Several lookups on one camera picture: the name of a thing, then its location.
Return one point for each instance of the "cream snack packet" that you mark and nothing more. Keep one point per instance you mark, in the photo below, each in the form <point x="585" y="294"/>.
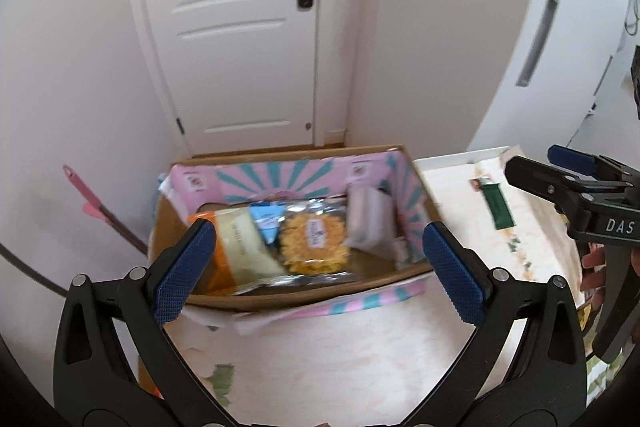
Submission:
<point x="245" y="247"/>

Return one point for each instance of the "person's right hand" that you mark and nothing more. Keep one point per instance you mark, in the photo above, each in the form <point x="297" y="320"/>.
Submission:
<point x="594" y="264"/>

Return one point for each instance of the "small brown snack bar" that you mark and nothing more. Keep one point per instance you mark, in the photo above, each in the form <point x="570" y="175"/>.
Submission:
<point x="481" y="182"/>

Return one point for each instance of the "blue triangular snack packet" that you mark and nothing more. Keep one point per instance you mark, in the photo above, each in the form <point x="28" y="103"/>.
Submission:
<point x="267" y="219"/>

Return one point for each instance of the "dark green snack packet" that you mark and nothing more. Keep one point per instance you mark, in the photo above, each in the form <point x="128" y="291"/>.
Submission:
<point x="500" y="209"/>

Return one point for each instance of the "white panelled door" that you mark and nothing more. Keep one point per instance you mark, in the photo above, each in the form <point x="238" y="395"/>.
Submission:
<point x="225" y="57"/>

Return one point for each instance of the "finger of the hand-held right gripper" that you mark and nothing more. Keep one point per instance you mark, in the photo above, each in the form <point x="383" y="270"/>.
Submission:
<point x="572" y="158"/>
<point x="540" y="179"/>

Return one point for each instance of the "cardboard box with pink flaps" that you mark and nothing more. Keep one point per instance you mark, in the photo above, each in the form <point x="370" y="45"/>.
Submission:
<point x="410" y="187"/>

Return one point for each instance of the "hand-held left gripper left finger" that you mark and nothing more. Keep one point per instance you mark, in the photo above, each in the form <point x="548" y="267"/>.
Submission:
<point x="185" y="277"/>

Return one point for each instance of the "clear white snack packet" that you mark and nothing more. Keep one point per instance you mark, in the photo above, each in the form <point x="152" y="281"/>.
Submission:
<point x="372" y="222"/>

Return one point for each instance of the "round yellow snack packet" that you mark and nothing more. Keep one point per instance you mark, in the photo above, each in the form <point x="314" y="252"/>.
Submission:
<point x="312" y="242"/>

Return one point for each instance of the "orange snack packet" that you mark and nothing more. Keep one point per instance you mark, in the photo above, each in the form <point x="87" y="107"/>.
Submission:
<point x="220" y="272"/>

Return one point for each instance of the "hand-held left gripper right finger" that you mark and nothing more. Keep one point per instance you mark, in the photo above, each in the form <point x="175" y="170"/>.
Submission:
<point x="455" y="277"/>

